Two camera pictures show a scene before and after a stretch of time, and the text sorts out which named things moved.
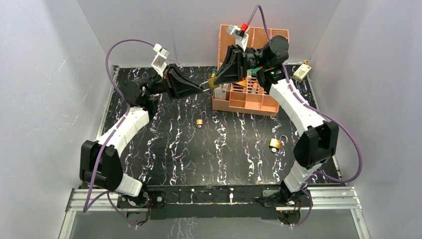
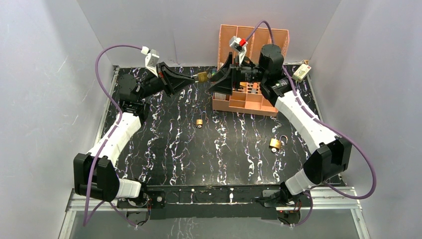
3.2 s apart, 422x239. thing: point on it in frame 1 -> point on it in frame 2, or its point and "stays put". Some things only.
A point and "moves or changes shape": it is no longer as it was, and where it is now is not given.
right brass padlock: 276,144 stays put
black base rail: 220,201 stays put
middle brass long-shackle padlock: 199,122 stays put
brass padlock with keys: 211,84 moves or changes shape
